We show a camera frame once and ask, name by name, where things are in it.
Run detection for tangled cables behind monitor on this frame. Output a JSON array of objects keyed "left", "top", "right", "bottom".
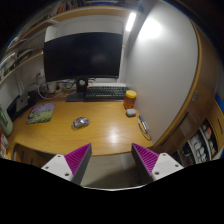
[{"left": 35, "top": 72, "right": 78, "bottom": 100}]

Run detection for small grey earbuds case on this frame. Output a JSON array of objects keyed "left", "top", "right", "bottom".
[{"left": 126, "top": 108, "right": 136, "bottom": 117}]

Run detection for dark mechanical keyboard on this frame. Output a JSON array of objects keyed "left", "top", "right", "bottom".
[{"left": 85, "top": 86, "right": 128, "bottom": 99}]

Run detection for black monitor stand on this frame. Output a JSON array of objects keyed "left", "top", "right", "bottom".
[{"left": 66, "top": 78, "right": 88, "bottom": 102}]

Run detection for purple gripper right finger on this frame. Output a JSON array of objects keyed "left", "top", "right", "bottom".
[{"left": 131, "top": 143, "right": 183, "bottom": 183}]

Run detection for ceiling tube light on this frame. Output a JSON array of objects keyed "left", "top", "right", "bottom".
[{"left": 125, "top": 12, "right": 136, "bottom": 32}]

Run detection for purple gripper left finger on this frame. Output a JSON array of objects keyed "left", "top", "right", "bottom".
[{"left": 42, "top": 144, "right": 92, "bottom": 185}]

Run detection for wooden shoe cabinet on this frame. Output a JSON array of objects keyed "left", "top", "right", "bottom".
[{"left": 153, "top": 23, "right": 224, "bottom": 165}]

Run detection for amber jar yellow lid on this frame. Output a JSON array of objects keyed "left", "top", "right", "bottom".
[{"left": 123, "top": 90, "right": 137, "bottom": 109}]

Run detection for floral mouse pad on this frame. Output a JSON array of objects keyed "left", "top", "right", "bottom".
[{"left": 26, "top": 103, "right": 55, "bottom": 124}]

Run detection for black computer monitor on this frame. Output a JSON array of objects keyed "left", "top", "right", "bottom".
[{"left": 43, "top": 32, "right": 123, "bottom": 82}]

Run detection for silver mini computer box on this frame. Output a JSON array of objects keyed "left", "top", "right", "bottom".
[{"left": 7, "top": 94, "right": 28, "bottom": 121}]

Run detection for silver computer mouse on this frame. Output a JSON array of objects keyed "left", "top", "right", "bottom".
[{"left": 72, "top": 117, "right": 90, "bottom": 129}]

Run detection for pale green appliance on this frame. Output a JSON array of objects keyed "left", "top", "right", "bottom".
[{"left": 0, "top": 104, "right": 13, "bottom": 136}]

